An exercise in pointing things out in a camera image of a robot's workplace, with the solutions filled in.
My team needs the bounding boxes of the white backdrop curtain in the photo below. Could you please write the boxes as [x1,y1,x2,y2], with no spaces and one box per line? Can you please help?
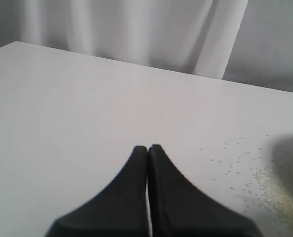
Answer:
[0,0,293,95]

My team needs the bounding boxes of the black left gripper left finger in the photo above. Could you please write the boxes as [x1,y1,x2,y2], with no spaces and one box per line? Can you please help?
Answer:
[46,146,149,237]

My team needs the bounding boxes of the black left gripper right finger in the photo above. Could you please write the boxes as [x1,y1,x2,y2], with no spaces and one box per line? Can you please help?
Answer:
[147,145,262,237]

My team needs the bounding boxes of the spilled rice grains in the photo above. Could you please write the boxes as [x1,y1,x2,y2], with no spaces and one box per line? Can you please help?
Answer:
[196,120,293,221]

